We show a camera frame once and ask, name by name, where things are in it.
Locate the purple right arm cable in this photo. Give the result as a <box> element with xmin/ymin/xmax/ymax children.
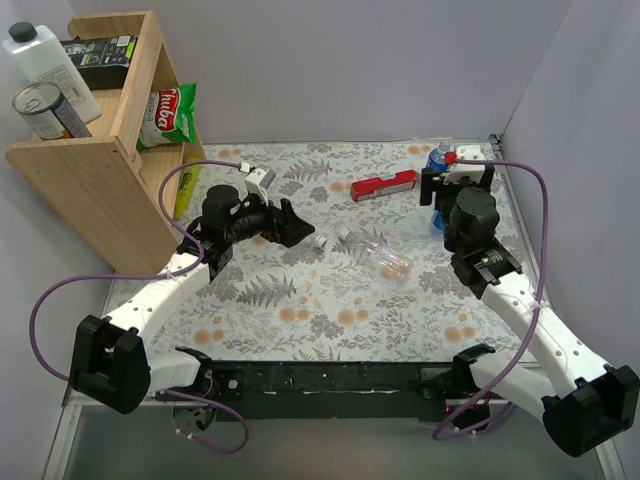
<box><xmin>431</xmin><ymin>159</ymin><xmax>549</xmax><ymax>441</ymax></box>

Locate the green white snack bag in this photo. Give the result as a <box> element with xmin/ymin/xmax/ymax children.
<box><xmin>137</xmin><ymin>84</ymin><xmax>198</xmax><ymax>150</ymax></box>

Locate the blue label crushed bottle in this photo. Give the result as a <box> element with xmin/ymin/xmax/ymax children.
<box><xmin>431</xmin><ymin>200</ymin><xmax>451</xmax><ymax>236</ymax></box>

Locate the floral patterned table mat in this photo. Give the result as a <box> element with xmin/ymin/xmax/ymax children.
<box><xmin>150</xmin><ymin>140</ymin><xmax>520</xmax><ymax>362</ymax></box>

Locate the yellow marker tube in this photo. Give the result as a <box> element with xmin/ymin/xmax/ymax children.
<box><xmin>173</xmin><ymin>157</ymin><xmax>202</xmax><ymax>220</ymax></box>

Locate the white bottle black cap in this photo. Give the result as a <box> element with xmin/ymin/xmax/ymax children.
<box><xmin>2</xmin><ymin>21</ymin><xmax>102</xmax><ymax>123</ymax></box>

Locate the red toothpaste box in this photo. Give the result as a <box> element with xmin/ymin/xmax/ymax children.
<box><xmin>350</xmin><ymin>170</ymin><xmax>418</xmax><ymax>202</ymax></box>

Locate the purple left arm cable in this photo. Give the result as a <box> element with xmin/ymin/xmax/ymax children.
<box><xmin>28</xmin><ymin>161</ymin><xmax>251</xmax><ymax>454</ymax></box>

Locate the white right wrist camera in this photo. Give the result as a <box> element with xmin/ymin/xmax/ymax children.
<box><xmin>443</xmin><ymin>144</ymin><xmax>486</xmax><ymax>185</ymax></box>

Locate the clear bottle white cap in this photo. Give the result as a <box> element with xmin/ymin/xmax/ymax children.
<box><xmin>338</xmin><ymin>228</ymin><xmax>413</xmax><ymax>282</ymax></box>

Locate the metal tin can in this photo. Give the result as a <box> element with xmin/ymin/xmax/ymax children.
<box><xmin>12</xmin><ymin>82</ymin><xmax>91</xmax><ymax>140</ymax></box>

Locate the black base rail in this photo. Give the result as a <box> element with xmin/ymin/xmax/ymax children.
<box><xmin>204</xmin><ymin>361</ymin><xmax>479</xmax><ymax>422</ymax></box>

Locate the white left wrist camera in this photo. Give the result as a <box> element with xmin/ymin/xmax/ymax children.
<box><xmin>239</xmin><ymin>162</ymin><xmax>276</xmax><ymax>205</ymax></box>

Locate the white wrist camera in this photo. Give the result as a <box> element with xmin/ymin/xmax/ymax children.
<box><xmin>239</xmin><ymin>162</ymin><xmax>276</xmax><ymax>205</ymax></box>
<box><xmin>443</xmin><ymin>144</ymin><xmax>486</xmax><ymax>185</ymax></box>

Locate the Pocari Sweat blue label bottle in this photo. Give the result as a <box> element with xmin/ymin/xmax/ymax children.
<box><xmin>426</xmin><ymin>142</ymin><xmax>451</xmax><ymax>172</ymax></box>

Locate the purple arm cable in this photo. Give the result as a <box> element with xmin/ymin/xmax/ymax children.
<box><xmin>431</xmin><ymin>159</ymin><xmax>549</xmax><ymax>441</ymax></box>
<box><xmin>28</xmin><ymin>161</ymin><xmax>251</xmax><ymax>454</ymax></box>

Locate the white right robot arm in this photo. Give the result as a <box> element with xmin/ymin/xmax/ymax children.
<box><xmin>420</xmin><ymin>159</ymin><xmax>639</xmax><ymax>457</ymax></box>

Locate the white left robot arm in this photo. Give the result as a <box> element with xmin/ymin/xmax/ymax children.
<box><xmin>69</xmin><ymin>185</ymin><xmax>315</xmax><ymax>414</ymax></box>

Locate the wooden shelf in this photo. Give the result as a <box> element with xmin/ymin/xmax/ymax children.
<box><xmin>6</xmin><ymin>11</ymin><xmax>205</xmax><ymax>275</ymax></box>

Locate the black green box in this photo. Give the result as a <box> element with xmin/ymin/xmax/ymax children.
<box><xmin>61</xmin><ymin>35</ymin><xmax>138</xmax><ymax>91</ymax></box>

